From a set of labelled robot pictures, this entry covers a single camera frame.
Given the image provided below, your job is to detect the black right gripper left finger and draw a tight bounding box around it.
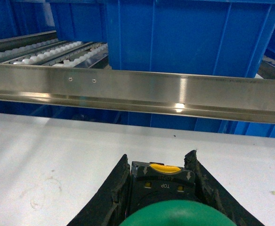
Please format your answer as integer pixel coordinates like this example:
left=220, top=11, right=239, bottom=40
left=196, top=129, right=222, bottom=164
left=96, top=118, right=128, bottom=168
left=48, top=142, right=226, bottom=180
left=68, top=154, right=130, bottom=226

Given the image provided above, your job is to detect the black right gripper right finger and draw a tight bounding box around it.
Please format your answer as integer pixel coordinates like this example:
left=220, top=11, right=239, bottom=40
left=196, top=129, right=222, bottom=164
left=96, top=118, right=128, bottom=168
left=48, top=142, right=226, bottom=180
left=184, top=150, right=264, bottom=226

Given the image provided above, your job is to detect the green push button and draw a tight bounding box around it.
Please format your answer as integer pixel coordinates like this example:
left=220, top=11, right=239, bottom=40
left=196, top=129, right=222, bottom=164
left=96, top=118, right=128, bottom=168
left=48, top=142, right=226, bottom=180
left=121, top=161, right=234, bottom=226

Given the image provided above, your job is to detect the blue bin centre shelf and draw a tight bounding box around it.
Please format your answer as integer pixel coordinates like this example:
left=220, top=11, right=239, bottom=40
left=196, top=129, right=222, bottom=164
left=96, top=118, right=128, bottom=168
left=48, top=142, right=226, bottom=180
left=46, top=0, right=107, bottom=42

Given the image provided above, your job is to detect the large blue bin left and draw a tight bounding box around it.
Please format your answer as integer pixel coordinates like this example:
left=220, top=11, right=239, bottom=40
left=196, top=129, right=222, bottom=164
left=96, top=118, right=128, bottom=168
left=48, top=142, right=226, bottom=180
left=105, top=0, right=275, bottom=78

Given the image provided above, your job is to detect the white roller track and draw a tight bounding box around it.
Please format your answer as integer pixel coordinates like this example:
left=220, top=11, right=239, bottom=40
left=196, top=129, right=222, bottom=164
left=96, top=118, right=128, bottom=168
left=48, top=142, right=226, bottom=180
left=0, top=38, right=58, bottom=59
left=53, top=43, right=108, bottom=68
left=13, top=41, right=83, bottom=65

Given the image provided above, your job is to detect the stainless steel shelf rail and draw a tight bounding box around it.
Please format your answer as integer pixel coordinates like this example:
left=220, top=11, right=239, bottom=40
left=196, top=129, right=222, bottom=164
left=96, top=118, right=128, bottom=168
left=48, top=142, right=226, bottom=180
left=0, top=64, right=275, bottom=124

